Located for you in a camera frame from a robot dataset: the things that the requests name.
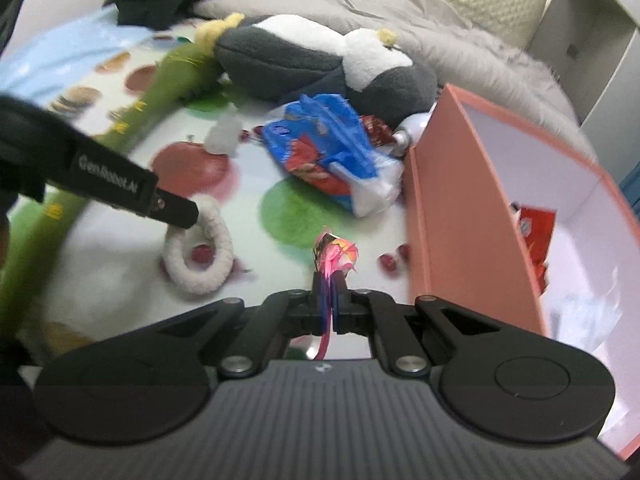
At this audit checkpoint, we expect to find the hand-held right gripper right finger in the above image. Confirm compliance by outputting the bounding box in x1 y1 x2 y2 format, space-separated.
331 270 506 378

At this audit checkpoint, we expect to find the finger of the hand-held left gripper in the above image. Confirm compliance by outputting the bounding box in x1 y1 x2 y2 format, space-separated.
149 187 200 230

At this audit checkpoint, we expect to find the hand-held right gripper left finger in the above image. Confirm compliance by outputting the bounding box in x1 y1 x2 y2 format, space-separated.
150 272 332 380

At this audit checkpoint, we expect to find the pink hair tie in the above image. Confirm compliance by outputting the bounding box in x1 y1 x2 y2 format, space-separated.
311 231 361 361

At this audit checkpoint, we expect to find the white rope ring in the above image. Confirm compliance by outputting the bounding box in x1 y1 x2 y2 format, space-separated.
161 195 236 295

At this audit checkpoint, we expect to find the orange cardboard box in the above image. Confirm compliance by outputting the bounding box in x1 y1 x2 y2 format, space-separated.
402 84 640 461

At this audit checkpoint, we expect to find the blue plastic bag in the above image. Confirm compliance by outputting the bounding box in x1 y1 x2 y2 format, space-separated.
262 92 403 218

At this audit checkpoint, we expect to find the dark red snack packet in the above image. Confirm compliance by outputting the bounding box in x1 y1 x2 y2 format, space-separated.
360 115 396 148

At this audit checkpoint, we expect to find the clear plastic bag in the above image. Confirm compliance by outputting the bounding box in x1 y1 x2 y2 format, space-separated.
550 290 626 343

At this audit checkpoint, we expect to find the fruit print mat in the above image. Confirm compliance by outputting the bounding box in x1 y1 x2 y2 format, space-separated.
0 25 416 361

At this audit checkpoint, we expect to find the green plush stick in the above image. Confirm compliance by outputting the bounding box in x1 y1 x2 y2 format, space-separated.
0 42 221 336

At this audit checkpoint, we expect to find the grey white penguin plush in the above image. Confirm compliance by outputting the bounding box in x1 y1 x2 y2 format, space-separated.
195 12 438 128

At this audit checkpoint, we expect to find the grey duvet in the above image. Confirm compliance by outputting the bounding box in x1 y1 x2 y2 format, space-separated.
192 0 598 161

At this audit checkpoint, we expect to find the grey wardrobe cabinet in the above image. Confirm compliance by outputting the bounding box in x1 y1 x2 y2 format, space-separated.
525 0 640 171

